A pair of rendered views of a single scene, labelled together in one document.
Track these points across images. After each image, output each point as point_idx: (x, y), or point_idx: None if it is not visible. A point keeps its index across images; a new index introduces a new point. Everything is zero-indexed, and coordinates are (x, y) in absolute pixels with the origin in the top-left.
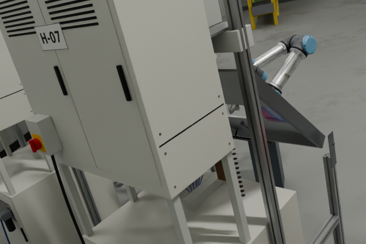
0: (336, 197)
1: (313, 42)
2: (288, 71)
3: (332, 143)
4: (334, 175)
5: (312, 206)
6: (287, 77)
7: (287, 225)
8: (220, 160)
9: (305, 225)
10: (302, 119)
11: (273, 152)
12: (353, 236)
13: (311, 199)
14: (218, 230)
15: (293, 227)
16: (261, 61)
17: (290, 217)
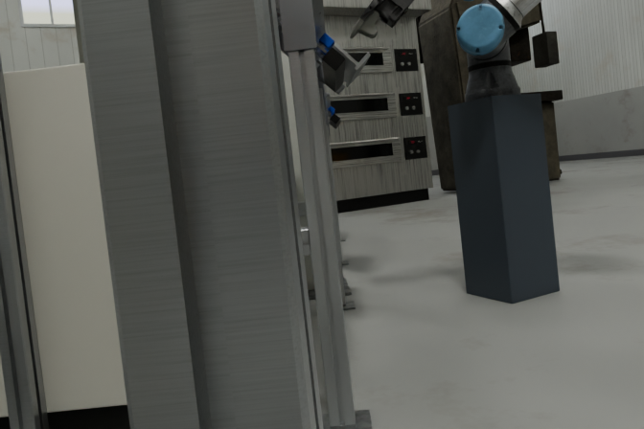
0: (302, 163)
1: None
2: None
3: None
4: (298, 83)
5: (514, 335)
6: None
7: (66, 127)
8: None
9: (431, 350)
10: None
11: (493, 185)
12: (477, 406)
13: (536, 327)
14: None
15: (91, 148)
16: None
17: (80, 111)
